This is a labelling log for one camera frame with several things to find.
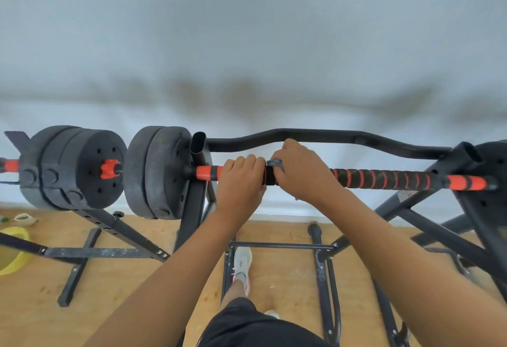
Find person's left hand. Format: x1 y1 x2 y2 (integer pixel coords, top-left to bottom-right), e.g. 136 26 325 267
216 154 268 222

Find person's right hand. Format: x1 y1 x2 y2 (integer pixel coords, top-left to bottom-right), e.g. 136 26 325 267
271 138 341 205

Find black and orange barbell bar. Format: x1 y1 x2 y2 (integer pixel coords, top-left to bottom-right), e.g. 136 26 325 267
184 162 499 193

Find person's right forearm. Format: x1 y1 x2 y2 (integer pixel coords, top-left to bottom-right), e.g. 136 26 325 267
317 188 507 347

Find person's left forearm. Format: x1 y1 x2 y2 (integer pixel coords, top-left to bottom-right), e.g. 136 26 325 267
83 210 250 347

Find black curved steel bar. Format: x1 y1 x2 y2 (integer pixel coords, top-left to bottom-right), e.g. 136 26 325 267
205 129 453 160

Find black steel barbell rack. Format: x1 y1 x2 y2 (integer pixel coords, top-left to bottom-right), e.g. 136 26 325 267
173 132 507 347

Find black weight plate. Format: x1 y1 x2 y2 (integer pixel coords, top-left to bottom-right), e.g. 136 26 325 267
124 126 165 220
144 127 195 220
59 129 128 209
19 126 80 210
473 141 507 220
41 128 100 209

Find orange star collar nut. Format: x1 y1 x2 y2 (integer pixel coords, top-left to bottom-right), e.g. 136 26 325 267
100 159 122 180

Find person's leg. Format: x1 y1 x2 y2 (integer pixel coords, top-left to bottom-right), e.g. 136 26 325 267
220 277 251 312

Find black steel stand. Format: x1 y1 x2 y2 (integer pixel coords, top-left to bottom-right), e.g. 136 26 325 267
0 207 172 308

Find black shorts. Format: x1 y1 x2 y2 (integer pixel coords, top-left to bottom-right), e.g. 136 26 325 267
197 297 330 347

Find black steel rack hook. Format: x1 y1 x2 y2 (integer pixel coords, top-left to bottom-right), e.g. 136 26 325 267
4 131 31 154

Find yellow bowl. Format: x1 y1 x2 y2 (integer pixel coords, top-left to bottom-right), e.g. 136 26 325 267
0 226 31 276

